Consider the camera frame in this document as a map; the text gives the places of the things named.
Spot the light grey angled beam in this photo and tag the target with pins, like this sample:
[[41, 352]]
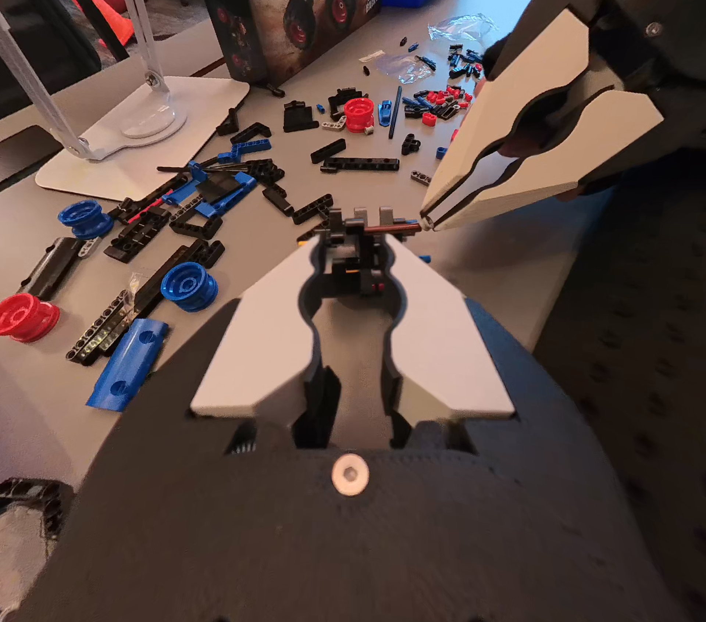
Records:
[[88, 247], [333, 124]]

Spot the grey small connector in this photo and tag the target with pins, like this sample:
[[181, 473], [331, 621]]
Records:
[[421, 176]]

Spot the small blue curved panel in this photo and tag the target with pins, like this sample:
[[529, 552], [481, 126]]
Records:
[[384, 110]]

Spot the red toy axle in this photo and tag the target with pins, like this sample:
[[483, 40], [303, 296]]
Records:
[[149, 208]]

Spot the small toy connectors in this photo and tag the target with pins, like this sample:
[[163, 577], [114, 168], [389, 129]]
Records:
[[435, 98]]

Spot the black square panel piece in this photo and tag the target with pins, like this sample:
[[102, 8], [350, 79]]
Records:
[[218, 186], [298, 117]]

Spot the long black axle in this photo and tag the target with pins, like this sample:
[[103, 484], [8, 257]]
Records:
[[394, 109]]

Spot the black curved panel piece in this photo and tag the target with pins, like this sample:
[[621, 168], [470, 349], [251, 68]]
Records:
[[52, 266]]

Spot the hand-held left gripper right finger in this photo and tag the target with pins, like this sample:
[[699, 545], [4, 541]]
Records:
[[447, 357]]

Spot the brown toy axle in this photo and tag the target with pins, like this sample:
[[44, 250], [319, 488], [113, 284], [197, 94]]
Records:
[[391, 229]]

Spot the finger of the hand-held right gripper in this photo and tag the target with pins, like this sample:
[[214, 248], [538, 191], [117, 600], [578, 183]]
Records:
[[579, 153], [524, 81]]

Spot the partly built toy brick model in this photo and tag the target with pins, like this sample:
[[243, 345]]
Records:
[[353, 252]]

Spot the blue angled beam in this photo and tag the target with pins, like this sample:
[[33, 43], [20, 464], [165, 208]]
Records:
[[245, 148]]

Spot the blue toy panel piece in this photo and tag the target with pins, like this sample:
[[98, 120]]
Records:
[[234, 197], [185, 186]]

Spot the scattered black toy beams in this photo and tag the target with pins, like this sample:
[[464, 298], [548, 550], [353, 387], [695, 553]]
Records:
[[364, 163]]

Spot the blue curved panel piece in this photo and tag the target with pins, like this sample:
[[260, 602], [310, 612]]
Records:
[[129, 365]]

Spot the red toy wheel hub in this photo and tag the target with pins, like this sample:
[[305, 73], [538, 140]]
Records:
[[25, 316], [358, 113]]

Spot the person's right hand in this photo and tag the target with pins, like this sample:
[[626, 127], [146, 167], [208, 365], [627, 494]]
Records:
[[521, 145]]

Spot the grey desk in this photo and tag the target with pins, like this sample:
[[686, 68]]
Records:
[[496, 274]]

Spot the blue toy wheel hub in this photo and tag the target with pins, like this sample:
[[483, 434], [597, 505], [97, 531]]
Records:
[[187, 285], [82, 219]]

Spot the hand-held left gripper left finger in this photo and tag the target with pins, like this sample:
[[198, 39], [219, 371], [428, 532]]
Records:
[[253, 357]]

